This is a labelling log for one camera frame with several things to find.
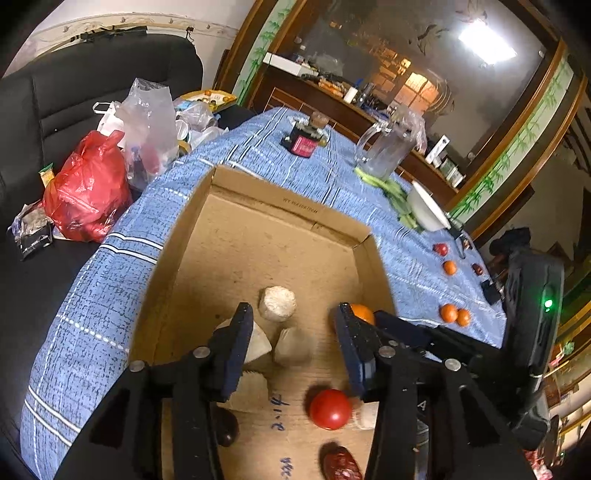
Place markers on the small far tangerine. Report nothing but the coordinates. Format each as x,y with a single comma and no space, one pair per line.
450,267

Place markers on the orange tangerine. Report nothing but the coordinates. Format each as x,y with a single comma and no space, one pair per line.
449,313
463,318
364,313

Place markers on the black power adapter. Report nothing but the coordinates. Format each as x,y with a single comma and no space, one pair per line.
456,229

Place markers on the silver snack packet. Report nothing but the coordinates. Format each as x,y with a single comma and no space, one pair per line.
31,229

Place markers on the red plastic bag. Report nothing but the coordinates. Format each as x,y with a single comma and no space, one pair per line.
90,192

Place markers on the white bowl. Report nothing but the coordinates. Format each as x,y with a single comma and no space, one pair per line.
426,210

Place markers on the dark brown date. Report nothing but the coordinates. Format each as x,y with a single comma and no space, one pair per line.
225,425

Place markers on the wooden sideboard cabinet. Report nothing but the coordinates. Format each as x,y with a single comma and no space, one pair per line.
273,87

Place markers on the green leafy vegetables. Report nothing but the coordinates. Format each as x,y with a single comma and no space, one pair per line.
396,196

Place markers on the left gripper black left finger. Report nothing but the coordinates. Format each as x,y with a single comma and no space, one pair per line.
223,378

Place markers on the far dark red date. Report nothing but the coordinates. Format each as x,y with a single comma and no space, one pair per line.
478,269

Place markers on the black leather sofa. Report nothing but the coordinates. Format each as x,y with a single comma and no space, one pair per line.
46,109

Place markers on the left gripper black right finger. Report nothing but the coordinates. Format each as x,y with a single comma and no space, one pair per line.
360,343

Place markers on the dark bottle with red label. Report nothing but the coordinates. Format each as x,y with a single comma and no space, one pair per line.
306,135

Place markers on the clear plastic bag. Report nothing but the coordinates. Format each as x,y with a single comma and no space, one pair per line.
150,135

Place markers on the far red tomato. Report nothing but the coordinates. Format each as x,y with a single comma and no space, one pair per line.
441,248

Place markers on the red cherry tomato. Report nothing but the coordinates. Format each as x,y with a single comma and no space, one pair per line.
330,409

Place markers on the clear glass pitcher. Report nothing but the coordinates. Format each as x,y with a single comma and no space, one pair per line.
382,148

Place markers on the small black box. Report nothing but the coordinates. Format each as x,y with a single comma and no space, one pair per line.
491,292

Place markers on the shallow cardboard tray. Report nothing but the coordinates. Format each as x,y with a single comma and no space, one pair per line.
236,236

